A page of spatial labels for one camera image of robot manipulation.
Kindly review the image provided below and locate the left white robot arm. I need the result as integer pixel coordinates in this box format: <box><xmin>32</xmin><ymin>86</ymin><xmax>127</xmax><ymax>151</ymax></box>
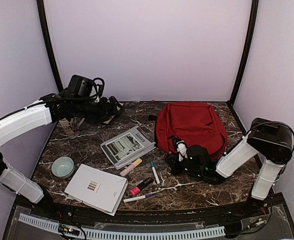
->
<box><xmin>0</xmin><ymin>94</ymin><xmax>123</xmax><ymax>218</ymax></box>

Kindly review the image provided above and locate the right black frame post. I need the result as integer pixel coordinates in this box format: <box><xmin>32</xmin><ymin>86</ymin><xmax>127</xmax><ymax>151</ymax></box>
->
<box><xmin>227</xmin><ymin>0</ymin><xmax>259</xmax><ymax>108</ymax></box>

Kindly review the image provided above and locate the grey interior magazine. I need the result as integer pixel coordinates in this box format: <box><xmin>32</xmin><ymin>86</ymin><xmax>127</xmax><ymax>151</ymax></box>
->
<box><xmin>101</xmin><ymin>126</ymin><xmax>156</xmax><ymax>170</ymax></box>

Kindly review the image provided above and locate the black pink highlighter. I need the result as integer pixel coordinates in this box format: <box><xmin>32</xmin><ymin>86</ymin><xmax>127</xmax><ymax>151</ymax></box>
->
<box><xmin>130</xmin><ymin>177</ymin><xmax>154</xmax><ymax>196</ymax></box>

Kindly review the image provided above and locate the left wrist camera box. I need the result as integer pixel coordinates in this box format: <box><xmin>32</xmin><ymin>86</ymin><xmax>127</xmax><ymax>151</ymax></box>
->
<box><xmin>67</xmin><ymin>74</ymin><xmax>93</xmax><ymax>97</ymax></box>

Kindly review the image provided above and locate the purple capped white marker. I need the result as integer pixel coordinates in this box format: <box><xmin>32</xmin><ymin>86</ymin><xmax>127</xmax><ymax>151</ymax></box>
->
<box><xmin>123</xmin><ymin>193</ymin><xmax>154</xmax><ymax>203</ymax></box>

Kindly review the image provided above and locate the teal capped white marker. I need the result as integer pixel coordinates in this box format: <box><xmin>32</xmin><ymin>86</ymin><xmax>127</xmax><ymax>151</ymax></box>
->
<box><xmin>151</xmin><ymin>162</ymin><xmax>161</xmax><ymax>187</ymax></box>

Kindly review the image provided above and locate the red student backpack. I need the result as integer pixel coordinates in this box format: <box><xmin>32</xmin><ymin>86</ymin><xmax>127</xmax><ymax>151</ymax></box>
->
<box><xmin>148</xmin><ymin>102</ymin><xmax>227</xmax><ymax>161</ymax></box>

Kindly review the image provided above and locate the black frame post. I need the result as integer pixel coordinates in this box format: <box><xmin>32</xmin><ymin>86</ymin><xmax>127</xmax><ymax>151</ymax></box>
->
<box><xmin>36</xmin><ymin>0</ymin><xmax>63</xmax><ymax>92</ymax></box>
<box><xmin>227</xmin><ymin>0</ymin><xmax>259</xmax><ymax>108</ymax></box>

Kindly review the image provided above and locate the light green bowl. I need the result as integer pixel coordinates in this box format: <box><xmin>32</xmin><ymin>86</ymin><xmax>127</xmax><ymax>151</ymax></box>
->
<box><xmin>51</xmin><ymin>156</ymin><xmax>75</xmax><ymax>179</ymax></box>

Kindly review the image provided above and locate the black front table rail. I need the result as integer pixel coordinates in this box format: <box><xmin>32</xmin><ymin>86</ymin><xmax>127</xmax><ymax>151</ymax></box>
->
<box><xmin>14</xmin><ymin>194</ymin><xmax>285</xmax><ymax>226</ymax></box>

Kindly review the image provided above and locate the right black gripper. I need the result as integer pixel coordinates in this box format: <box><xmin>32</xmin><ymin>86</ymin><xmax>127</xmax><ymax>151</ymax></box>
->
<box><xmin>165</xmin><ymin>154</ymin><xmax>204</xmax><ymax>179</ymax></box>

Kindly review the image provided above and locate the pastel pink yellow highlighter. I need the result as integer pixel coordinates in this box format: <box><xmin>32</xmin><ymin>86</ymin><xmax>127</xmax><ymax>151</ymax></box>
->
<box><xmin>120</xmin><ymin>158</ymin><xmax>142</xmax><ymax>177</ymax></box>

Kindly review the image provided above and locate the white slotted cable duct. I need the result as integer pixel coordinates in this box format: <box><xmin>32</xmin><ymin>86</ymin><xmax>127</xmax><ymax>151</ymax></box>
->
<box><xmin>18</xmin><ymin>213</ymin><xmax>225</xmax><ymax>240</ymax></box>

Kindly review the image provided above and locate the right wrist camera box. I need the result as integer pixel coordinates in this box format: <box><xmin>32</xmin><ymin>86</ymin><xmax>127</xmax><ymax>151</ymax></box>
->
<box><xmin>186</xmin><ymin>145</ymin><xmax>211</xmax><ymax>177</ymax></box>

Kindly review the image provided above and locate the left black frame post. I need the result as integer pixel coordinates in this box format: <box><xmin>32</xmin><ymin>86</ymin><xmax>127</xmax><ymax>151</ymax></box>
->
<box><xmin>36</xmin><ymin>0</ymin><xmax>63</xmax><ymax>92</ymax></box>

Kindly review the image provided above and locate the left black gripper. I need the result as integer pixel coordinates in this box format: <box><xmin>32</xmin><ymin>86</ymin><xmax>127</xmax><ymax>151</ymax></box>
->
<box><xmin>73</xmin><ymin>95</ymin><xmax>125</xmax><ymax>126</ymax></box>

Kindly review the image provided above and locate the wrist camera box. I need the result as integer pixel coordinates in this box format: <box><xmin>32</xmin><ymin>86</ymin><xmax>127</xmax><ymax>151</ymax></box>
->
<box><xmin>186</xmin><ymin>145</ymin><xmax>211</xmax><ymax>177</ymax></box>
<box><xmin>67</xmin><ymin>74</ymin><xmax>93</xmax><ymax>97</ymax></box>

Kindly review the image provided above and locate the white notebook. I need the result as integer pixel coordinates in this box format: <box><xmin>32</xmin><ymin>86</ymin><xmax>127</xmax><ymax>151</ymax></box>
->
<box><xmin>65</xmin><ymin>164</ymin><xmax>128</xmax><ymax>216</ymax></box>

